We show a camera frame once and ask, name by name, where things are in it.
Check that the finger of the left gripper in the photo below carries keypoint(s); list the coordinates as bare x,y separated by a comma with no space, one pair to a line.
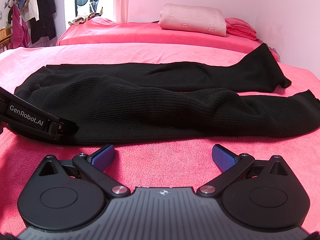
21,115

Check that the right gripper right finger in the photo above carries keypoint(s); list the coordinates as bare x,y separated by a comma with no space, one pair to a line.
264,195

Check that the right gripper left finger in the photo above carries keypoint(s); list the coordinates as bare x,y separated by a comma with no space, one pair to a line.
63,195

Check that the black knit pants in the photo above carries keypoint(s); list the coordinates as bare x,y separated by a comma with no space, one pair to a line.
142,102

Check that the magenta hanging jacket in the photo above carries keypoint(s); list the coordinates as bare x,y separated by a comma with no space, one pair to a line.
20,32

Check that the wooden shelf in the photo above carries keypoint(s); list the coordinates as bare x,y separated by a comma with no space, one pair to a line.
6,39

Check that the black hanging coat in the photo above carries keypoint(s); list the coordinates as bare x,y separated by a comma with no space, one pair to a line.
45,26

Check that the white hanging shirt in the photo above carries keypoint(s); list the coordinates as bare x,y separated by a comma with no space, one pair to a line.
29,10

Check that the beige cloth on bed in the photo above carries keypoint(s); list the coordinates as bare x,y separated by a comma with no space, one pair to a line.
80,19

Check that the far bed pink cover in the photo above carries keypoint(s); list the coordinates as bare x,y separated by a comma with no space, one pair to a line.
102,30

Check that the pink curtain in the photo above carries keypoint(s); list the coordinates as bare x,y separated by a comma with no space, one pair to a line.
121,0

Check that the folded red blanket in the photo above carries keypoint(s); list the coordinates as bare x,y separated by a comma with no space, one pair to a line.
238,27

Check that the pink folded quilt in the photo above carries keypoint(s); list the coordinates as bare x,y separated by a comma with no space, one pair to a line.
205,20

